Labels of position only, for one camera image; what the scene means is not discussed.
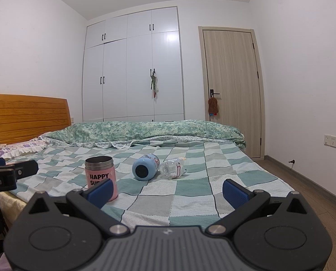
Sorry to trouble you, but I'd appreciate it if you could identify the pink steel cup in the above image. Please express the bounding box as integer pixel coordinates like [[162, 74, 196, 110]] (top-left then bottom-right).
[[85, 155, 118, 202]]

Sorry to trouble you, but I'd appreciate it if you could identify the clear plastic sticker cup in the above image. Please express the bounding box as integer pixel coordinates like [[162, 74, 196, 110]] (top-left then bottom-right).
[[159, 157, 186, 179]]

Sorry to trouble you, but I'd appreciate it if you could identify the light blue cup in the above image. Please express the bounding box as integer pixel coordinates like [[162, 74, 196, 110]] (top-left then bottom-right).
[[132, 154, 160, 181]]

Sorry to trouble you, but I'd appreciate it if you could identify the purple frilled pillow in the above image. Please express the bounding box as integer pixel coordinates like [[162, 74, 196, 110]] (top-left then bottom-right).
[[0, 140, 47, 160]]

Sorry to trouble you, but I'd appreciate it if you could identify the orange wooden headboard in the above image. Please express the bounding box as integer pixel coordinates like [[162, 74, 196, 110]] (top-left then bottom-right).
[[0, 94, 71, 144]]

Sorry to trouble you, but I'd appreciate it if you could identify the checkered green bed sheet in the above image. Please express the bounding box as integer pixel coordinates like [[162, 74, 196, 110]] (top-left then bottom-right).
[[13, 141, 291, 228]]

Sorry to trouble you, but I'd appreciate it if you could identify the green floral duvet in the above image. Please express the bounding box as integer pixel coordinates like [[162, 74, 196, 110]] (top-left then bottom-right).
[[39, 120, 246, 149]]

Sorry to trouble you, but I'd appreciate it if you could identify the brown plush toy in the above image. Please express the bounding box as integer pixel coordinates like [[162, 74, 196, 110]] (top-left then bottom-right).
[[208, 97, 219, 116]]

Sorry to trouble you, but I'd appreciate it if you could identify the light wooden door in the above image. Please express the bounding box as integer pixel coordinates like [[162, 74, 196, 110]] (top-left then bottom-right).
[[199, 26, 265, 160]]

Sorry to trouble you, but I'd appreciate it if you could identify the green hanging ornament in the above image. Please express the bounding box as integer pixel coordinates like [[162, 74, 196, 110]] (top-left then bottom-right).
[[150, 74, 158, 98]]

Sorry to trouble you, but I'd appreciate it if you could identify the white built-in wardrobe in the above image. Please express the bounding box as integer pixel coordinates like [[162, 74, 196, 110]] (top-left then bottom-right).
[[82, 7, 184, 122]]

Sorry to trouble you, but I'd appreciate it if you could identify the white wall socket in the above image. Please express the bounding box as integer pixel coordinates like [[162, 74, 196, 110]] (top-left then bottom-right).
[[324, 135, 336, 148]]

